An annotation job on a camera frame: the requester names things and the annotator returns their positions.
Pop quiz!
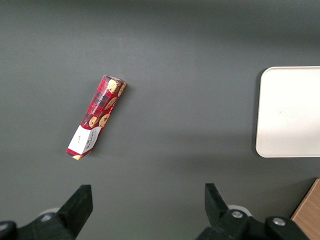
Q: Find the white plastic tray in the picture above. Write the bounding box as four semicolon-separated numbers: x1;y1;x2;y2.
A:
255;66;320;158

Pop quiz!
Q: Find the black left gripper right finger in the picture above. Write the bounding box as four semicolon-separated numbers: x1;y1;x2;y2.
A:
195;183;311;240

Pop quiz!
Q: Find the red tartan cookie box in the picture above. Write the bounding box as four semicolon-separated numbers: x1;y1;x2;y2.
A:
65;74;128;161

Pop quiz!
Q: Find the light wooden board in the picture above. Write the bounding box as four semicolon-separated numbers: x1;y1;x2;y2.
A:
291;177;320;240

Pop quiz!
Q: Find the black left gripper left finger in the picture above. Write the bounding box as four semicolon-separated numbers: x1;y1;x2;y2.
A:
0;184;94;240

